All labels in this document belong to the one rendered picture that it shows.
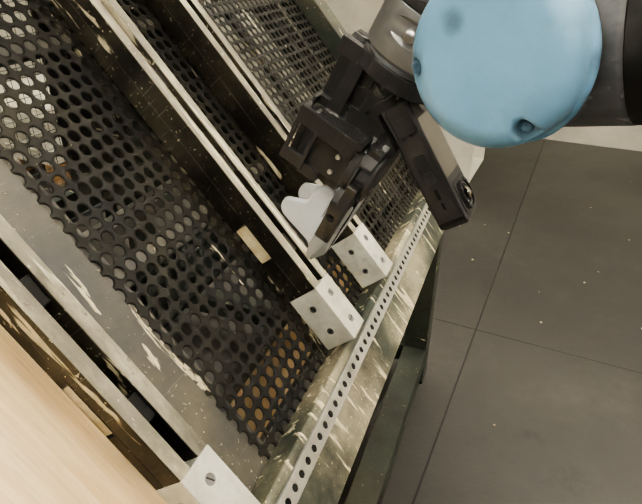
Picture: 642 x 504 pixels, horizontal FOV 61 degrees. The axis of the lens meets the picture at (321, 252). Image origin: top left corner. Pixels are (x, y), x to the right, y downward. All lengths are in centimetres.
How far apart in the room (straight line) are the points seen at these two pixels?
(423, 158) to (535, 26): 23
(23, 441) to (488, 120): 60
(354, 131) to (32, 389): 47
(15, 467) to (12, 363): 11
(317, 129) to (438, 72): 22
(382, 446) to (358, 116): 150
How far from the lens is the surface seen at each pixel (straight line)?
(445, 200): 45
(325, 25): 185
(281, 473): 86
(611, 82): 24
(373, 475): 178
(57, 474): 72
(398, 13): 41
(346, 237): 121
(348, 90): 45
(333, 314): 103
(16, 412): 71
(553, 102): 23
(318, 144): 46
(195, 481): 73
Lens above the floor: 158
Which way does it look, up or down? 30 degrees down
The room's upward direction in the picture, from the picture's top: straight up
